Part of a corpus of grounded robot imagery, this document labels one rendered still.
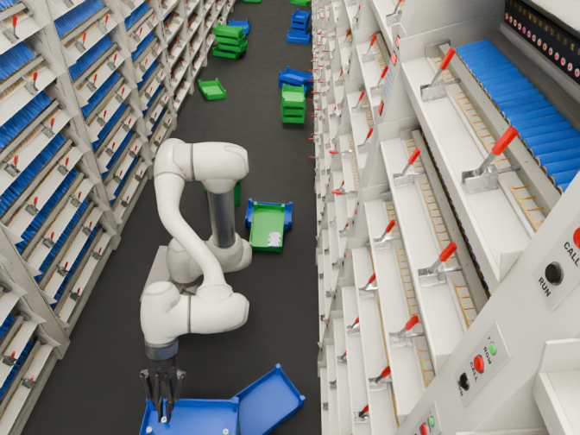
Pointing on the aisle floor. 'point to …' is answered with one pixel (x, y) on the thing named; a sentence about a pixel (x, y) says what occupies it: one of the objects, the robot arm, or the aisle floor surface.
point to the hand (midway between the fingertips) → (164, 409)
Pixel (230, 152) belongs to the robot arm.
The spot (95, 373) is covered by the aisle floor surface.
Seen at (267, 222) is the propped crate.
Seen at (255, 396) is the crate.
